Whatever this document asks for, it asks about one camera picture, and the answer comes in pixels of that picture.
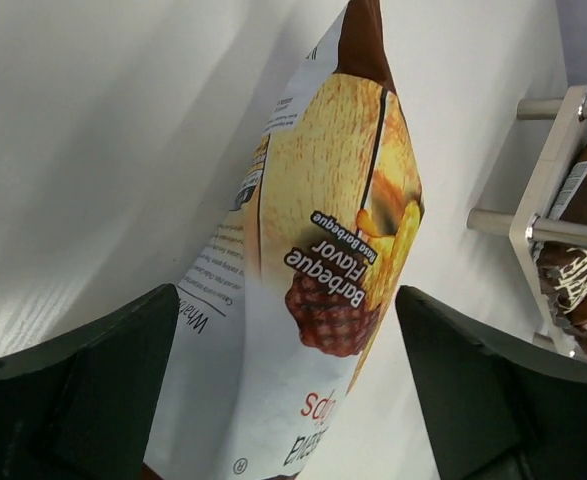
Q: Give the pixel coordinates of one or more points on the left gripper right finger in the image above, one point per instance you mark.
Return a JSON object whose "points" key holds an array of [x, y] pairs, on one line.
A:
{"points": [[494, 406]]}

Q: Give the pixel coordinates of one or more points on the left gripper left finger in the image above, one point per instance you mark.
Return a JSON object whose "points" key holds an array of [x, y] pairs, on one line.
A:
{"points": [[81, 405]]}

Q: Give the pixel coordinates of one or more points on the brown Kettle sea salt bag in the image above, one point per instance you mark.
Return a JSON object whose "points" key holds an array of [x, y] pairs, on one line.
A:
{"points": [[560, 258]]}

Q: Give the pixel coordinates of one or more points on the white two-tier shelf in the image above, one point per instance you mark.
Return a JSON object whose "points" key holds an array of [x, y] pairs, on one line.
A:
{"points": [[529, 222]]}

